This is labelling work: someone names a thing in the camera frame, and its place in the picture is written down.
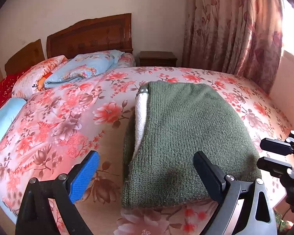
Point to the small wooden headboard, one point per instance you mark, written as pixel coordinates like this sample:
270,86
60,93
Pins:
24,58

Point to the pink floral curtain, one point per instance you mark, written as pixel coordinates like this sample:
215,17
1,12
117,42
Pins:
230,29

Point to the green and white knitted sweater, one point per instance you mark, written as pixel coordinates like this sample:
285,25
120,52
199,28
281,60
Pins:
186,127

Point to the dark wooden nightstand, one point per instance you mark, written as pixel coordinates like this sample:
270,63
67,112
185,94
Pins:
158,58

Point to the red blanket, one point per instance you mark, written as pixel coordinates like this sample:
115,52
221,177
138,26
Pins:
2,90

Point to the large carved wooden headboard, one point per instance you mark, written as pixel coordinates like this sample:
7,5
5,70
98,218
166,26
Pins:
88,36

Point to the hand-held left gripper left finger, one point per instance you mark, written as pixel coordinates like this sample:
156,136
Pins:
84,176

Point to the pink floral pillow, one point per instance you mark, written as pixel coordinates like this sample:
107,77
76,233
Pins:
31,78

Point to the orange cloth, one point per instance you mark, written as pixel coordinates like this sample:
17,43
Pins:
43,80

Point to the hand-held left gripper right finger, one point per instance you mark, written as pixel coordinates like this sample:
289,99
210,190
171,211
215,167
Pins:
210,176

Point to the pink floral bed sheet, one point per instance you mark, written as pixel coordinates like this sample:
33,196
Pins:
63,127

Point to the light blue floral quilt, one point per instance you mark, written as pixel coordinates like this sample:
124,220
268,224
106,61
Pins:
83,68

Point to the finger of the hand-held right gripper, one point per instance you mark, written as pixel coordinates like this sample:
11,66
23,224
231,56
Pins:
273,166
275,146

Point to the plain light blue cloth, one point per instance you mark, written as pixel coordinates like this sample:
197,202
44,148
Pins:
5,120

